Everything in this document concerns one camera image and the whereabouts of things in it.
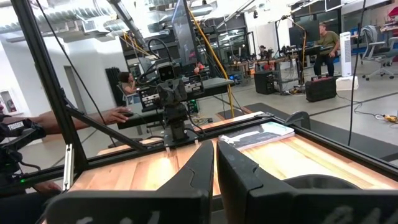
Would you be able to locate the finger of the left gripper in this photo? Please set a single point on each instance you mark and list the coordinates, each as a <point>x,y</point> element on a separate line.
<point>175,93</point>
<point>168,93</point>

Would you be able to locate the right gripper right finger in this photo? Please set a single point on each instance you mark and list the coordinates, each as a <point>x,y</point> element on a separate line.
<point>280,205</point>

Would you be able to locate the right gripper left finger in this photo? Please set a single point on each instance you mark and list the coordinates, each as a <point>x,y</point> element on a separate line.
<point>140,207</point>

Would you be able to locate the person's forearm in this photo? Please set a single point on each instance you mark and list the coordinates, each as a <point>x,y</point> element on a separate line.
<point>53,121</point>

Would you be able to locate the black desk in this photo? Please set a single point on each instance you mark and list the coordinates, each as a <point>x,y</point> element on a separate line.
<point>140,122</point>

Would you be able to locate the person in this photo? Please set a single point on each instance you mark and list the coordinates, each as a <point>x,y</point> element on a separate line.
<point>326,43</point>
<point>263,52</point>
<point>126,82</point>

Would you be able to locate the black computer mouse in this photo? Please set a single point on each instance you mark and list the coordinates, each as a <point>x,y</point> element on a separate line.
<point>128,114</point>

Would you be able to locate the black workbench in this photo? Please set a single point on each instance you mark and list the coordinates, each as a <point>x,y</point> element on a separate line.
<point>214,85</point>

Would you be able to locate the person's hand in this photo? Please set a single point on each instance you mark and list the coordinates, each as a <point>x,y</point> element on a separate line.
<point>115,115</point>
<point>46,187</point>

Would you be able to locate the black white flat booklet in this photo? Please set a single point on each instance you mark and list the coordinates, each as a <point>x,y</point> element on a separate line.
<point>255,135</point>

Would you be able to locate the black computer tower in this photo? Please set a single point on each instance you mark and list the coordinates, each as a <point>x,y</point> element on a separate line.
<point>265,82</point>

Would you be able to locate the black equipment case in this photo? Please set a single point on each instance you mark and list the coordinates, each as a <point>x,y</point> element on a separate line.
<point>320,90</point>

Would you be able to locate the yellow floor plug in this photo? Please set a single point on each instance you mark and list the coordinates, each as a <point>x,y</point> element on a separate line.
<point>388,118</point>

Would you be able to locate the black monitor on stand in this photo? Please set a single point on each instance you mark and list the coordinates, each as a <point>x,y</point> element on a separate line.
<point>303,32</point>

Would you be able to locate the white tower fan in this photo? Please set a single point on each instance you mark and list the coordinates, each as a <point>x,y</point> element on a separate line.
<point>345,56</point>

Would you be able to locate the grey office chair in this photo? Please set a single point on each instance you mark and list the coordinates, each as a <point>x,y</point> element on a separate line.
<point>377,49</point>

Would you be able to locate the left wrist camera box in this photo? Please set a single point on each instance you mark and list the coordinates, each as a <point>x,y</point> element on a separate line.
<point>168,71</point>

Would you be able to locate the black wall panel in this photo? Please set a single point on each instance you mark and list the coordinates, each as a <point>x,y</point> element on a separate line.
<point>112,87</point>

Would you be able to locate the silver metal bracket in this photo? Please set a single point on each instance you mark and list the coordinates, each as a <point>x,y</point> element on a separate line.
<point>68,168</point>

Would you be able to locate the grey curved mount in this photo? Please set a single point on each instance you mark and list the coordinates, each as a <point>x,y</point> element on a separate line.
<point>298,119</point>

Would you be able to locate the black aluminium rig frame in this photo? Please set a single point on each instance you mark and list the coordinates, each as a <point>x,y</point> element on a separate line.
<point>46,77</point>

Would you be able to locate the wall fire extinguisher cabinet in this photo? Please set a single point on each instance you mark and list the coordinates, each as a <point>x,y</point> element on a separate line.
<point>8,102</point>

